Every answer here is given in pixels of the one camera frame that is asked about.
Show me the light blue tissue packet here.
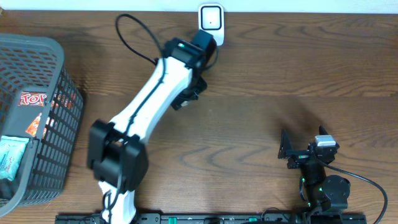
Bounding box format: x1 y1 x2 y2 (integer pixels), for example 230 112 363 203
1 135 29 181

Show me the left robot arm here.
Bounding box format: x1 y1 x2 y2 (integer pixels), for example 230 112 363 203
87 29 222 223

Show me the orange snack box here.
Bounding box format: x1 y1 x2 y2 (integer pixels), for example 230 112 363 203
25 113 49 139

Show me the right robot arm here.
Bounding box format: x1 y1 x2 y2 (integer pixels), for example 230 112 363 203
278 126 351 223

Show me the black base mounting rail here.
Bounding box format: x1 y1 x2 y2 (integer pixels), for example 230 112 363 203
55 213 367 224

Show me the white barcode scanner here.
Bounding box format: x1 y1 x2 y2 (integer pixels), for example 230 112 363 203
198 4 225 46

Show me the grey plastic mesh basket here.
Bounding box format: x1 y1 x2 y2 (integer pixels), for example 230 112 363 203
1 34 84 216

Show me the red Top chocolate bar wrapper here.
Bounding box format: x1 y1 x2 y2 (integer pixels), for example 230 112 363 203
18 91 47 106

